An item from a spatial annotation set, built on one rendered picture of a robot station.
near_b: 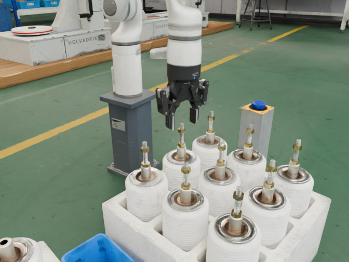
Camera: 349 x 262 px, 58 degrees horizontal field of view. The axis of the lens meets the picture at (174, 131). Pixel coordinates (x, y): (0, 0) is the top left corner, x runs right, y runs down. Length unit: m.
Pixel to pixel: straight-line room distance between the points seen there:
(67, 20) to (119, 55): 1.95
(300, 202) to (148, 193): 0.34
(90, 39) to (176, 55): 2.24
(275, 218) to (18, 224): 0.74
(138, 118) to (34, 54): 1.63
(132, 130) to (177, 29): 0.50
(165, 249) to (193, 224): 0.07
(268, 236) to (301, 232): 0.08
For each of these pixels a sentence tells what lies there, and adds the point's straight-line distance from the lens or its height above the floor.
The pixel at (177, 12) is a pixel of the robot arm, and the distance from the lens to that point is 0.65.
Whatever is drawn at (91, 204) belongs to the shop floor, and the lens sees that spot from 1.07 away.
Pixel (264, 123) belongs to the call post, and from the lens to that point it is 0.94.
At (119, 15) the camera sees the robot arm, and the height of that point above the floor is 0.56.
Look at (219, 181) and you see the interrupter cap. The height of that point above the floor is 0.25.
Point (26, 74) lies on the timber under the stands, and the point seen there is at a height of 0.06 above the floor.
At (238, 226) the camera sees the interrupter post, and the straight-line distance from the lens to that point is 0.58.
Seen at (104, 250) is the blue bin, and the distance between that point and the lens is 0.81.
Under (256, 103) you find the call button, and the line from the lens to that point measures 0.94.
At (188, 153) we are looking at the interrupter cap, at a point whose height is 0.25.
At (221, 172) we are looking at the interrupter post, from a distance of 0.71.
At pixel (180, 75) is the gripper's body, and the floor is 0.47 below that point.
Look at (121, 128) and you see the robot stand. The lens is 1.07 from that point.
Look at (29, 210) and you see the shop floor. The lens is 1.11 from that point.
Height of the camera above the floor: 0.65
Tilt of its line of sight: 26 degrees down
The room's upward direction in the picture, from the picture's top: straight up
